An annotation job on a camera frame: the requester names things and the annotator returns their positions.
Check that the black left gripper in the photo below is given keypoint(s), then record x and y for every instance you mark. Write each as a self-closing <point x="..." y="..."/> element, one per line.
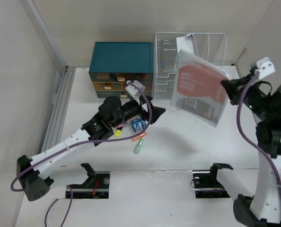
<point x="142" y="101"/>

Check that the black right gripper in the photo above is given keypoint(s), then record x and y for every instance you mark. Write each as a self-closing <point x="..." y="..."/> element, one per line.
<point x="234" y="87"/>

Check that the blue round plastic jar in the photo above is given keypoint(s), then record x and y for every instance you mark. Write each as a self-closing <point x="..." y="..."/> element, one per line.
<point x="138" y="125"/>

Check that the grey Canon setup guide booklet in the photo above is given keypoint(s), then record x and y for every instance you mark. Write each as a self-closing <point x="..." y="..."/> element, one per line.
<point x="170" y="49"/>

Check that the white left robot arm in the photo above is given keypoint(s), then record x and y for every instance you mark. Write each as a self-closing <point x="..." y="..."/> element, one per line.
<point x="40" y="173"/>

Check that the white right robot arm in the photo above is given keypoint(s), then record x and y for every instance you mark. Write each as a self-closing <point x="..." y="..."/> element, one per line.
<point x="262" y="208"/>

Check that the orange translucent capsule tube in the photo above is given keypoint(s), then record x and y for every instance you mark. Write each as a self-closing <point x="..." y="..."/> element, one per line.
<point x="139" y="136"/>

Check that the pink yellow highlighter marker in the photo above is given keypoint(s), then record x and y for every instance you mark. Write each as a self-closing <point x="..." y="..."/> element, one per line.
<point x="118" y="130"/>

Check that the green translucent capsule tube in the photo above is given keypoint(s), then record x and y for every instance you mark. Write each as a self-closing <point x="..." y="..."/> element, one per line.
<point x="138" y="146"/>

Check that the teal drawer organizer box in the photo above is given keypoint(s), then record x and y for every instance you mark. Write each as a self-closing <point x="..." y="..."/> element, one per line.
<point x="114" y="63"/>

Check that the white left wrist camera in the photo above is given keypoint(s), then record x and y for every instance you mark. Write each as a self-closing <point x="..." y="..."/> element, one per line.
<point x="134" y="88"/>

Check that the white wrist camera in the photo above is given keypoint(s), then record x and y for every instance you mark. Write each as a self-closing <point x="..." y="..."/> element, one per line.
<point x="134" y="88"/>
<point x="265" y="68"/>

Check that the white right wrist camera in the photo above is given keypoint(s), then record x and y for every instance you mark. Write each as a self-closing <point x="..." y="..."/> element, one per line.
<point x="265" y="68"/>

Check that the white wire mesh file rack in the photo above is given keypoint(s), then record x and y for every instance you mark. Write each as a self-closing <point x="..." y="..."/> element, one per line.
<point x="208" y="46"/>

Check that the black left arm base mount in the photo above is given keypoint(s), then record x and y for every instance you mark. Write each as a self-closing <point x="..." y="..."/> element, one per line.
<point x="95" y="186"/>

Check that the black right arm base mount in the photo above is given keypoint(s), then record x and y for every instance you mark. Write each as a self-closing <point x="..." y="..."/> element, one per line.
<point x="206" y="185"/>

